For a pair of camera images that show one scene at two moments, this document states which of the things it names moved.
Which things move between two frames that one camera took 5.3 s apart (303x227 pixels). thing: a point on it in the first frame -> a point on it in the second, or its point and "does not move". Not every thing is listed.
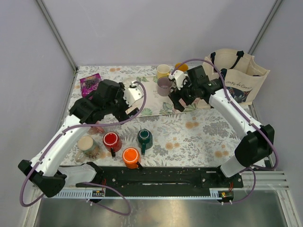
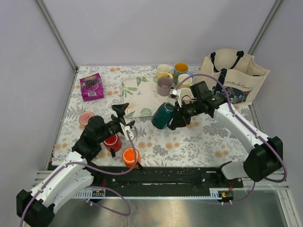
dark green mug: x=144 y=136 -> x=163 y=115
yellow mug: x=163 y=70 does not move
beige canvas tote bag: x=243 y=73 does not move
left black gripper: x=122 y=116 -> x=120 y=110
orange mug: x=131 y=158 does not move
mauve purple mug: x=164 y=85 does not move
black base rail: x=154 y=180 does not move
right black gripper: x=176 y=94 -> x=178 y=121
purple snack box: x=88 y=85 does not move
